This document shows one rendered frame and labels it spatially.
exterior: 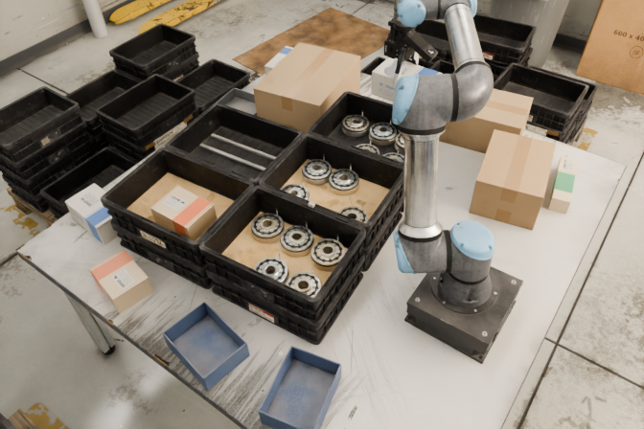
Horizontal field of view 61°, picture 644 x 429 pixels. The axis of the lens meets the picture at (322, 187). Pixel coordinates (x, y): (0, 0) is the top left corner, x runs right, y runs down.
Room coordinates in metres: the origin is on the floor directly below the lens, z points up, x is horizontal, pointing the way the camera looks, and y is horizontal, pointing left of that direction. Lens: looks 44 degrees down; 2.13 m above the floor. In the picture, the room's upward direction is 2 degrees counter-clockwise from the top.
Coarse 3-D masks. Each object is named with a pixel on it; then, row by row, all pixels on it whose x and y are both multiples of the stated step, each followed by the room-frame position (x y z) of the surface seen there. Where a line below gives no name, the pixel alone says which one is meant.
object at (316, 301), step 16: (272, 192) 1.25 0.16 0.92; (304, 208) 1.17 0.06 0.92; (352, 224) 1.09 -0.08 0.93; (208, 240) 1.05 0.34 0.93; (208, 256) 1.01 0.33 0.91; (224, 256) 0.99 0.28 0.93; (352, 256) 0.99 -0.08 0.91; (240, 272) 0.95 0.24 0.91; (256, 272) 0.93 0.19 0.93; (336, 272) 0.92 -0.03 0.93; (288, 288) 0.87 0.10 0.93; (320, 288) 0.87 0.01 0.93
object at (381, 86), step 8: (384, 64) 1.63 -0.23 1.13; (408, 64) 1.63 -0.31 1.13; (376, 72) 1.59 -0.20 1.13; (408, 72) 1.58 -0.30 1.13; (416, 72) 1.58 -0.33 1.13; (424, 72) 1.57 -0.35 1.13; (432, 72) 1.57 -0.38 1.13; (376, 80) 1.58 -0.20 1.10; (384, 80) 1.56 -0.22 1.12; (392, 80) 1.54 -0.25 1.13; (376, 88) 1.58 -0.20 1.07; (384, 88) 1.56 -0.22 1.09; (392, 88) 1.54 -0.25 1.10; (384, 96) 1.56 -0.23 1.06; (392, 96) 1.54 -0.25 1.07
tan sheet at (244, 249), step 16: (288, 224) 1.19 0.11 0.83; (240, 240) 1.13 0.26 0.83; (256, 240) 1.13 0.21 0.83; (240, 256) 1.07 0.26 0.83; (256, 256) 1.07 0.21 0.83; (272, 256) 1.06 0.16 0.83; (288, 256) 1.06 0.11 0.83; (304, 256) 1.06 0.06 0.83; (288, 272) 1.00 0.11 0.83; (320, 272) 1.00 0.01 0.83; (304, 288) 0.94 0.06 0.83
